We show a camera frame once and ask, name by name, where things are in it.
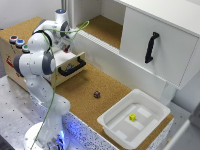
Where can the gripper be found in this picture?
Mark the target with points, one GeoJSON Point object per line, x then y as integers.
{"type": "Point", "coordinates": [65, 39]}

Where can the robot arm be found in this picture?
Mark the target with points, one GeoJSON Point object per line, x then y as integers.
{"type": "Point", "coordinates": [36, 61]}

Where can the wooden drawer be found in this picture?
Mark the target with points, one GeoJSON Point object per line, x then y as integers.
{"type": "Point", "coordinates": [68, 78]}

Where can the wooden drawer box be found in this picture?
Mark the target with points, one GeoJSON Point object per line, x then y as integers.
{"type": "Point", "coordinates": [20, 25]}

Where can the white cabinet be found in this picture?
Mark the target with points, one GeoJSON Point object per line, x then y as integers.
{"type": "Point", "coordinates": [100, 53]}

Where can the green button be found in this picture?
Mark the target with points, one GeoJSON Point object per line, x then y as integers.
{"type": "Point", "coordinates": [25, 48]}

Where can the blue button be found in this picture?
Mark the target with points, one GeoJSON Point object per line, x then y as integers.
{"type": "Point", "coordinates": [20, 42]}

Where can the red button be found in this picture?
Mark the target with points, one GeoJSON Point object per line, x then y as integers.
{"type": "Point", "coordinates": [13, 39]}

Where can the purple block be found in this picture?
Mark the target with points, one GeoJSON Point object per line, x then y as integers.
{"type": "Point", "coordinates": [96, 94]}

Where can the yellow block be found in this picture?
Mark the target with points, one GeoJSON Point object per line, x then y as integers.
{"type": "Point", "coordinates": [132, 117]}

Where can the white sliding door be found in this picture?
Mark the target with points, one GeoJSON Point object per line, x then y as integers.
{"type": "Point", "coordinates": [173, 53]}

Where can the white plastic box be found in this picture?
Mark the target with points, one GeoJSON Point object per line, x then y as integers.
{"type": "Point", "coordinates": [146, 133]}

